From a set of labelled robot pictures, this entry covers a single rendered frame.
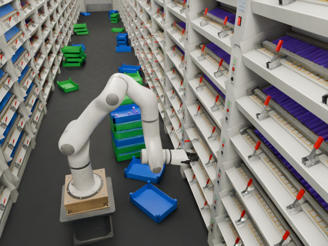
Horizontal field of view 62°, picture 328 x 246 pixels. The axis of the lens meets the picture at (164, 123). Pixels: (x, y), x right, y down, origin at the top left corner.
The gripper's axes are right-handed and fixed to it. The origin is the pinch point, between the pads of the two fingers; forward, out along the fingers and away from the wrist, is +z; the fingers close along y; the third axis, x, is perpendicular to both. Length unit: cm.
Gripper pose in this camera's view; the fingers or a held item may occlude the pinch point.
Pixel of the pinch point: (194, 156)
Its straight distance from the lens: 162.2
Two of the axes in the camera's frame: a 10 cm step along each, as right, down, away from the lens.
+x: 1.6, -8.6, -4.7
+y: 2.0, 5.0, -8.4
